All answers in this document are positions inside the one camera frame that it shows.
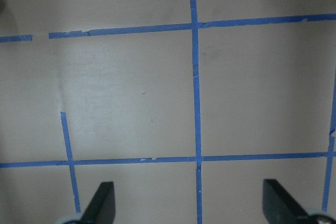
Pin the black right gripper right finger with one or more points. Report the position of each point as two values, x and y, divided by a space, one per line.
279 207

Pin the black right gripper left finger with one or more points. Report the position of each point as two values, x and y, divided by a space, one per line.
101 208

